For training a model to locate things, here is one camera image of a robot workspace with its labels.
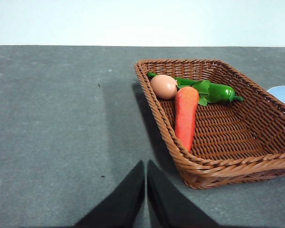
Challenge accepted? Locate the brown woven wicker basket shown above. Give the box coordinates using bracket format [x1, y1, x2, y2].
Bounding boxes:
[134, 58, 285, 190]

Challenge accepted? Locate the orange carrot with green leaves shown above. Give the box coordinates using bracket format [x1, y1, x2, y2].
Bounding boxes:
[147, 72, 211, 152]

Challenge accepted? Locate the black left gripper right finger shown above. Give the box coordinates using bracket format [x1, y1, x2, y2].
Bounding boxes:
[146, 159, 219, 228]

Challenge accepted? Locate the green pepper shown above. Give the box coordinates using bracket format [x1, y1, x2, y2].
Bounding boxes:
[204, 83, 245, 104]

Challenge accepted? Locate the blue round plate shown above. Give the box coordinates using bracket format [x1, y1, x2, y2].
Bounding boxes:
[266, 85, 285, 110]

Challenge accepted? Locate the brown egg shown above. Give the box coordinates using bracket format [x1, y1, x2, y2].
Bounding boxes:
[150, 74, 178, 100]

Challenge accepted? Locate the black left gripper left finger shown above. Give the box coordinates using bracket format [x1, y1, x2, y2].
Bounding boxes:
[73, 160, 146, 228]

